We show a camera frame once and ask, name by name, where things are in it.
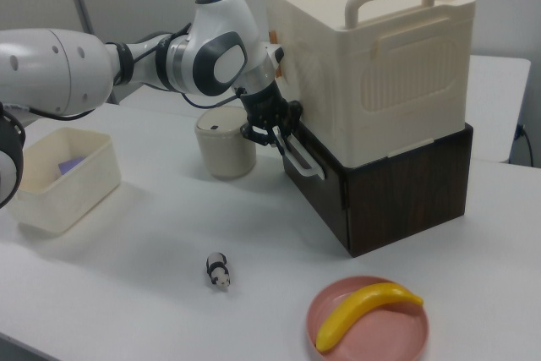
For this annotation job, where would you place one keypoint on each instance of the purple foam block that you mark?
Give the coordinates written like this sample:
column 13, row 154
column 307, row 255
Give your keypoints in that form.
column 69, row 165

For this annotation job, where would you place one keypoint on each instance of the yellow toy banana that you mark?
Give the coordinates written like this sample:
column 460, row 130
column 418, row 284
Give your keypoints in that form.
column 359, row 306

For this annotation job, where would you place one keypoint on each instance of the dark wooden drawer cabinet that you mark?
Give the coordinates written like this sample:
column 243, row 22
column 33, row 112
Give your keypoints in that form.
column 401, row 209

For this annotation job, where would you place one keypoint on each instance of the white plastic bin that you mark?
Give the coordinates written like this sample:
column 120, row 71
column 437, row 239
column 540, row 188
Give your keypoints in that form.
column 63, row 204

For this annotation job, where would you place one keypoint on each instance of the cream lidded trash can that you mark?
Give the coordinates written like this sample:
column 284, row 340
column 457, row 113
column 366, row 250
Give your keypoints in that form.
column 224, row 154

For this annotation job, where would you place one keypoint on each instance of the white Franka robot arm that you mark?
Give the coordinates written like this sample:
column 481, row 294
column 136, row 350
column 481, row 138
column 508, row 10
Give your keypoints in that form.
column 50, row 73

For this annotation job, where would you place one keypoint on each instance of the pink plate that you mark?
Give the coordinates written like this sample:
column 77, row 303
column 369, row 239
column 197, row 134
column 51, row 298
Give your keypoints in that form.
column 380, row 335

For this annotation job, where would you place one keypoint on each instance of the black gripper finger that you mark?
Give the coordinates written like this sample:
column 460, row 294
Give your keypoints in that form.
column 291, row 135
column 260, row 132

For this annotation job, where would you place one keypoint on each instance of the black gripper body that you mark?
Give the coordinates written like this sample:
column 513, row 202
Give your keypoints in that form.
column 270, row 107

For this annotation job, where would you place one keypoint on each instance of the panda toy figure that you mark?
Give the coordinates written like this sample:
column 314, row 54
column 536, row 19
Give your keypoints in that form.
column 217, row 270

